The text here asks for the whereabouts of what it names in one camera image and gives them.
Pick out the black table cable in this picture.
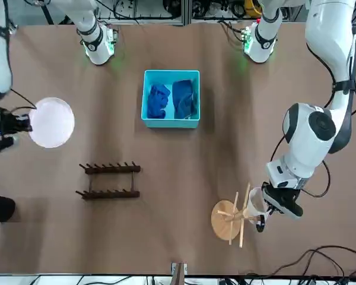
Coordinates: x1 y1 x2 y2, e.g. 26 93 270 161
240 245 356 278
272 265 356 280

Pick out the bright blue square rag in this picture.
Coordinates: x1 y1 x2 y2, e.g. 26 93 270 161
147 84 171 119

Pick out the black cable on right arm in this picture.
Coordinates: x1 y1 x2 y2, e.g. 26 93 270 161
8 87 38 114

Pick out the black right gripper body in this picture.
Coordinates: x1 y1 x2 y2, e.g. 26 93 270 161
0 107 22 156

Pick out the dark blue square rag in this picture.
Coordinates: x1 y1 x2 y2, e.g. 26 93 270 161
171 79 197 120

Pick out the aluminium frame post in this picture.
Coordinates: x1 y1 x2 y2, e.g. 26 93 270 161
181 0 192 26

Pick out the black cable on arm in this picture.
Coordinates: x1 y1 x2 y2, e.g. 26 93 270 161
270 32 356 214
8 87 38 114

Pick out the small metal bracket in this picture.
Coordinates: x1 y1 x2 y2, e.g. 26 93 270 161
171 261 189 285

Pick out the cyan plastic box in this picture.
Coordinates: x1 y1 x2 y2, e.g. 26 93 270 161
139 69 202 130

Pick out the black vase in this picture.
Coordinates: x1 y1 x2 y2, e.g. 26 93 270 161
0 193 17 223

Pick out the pale pink round plate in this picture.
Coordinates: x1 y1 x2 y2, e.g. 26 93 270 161
27 97 76 149

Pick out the wooden mug stand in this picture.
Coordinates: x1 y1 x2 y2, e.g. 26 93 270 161
210 182 253 249

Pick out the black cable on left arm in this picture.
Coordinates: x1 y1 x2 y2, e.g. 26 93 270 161
270 32 356 214

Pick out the dark wooden dish rack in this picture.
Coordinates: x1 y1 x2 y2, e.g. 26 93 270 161
75 160 142 201

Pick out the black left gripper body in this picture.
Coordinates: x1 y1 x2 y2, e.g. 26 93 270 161
262 181 304 220

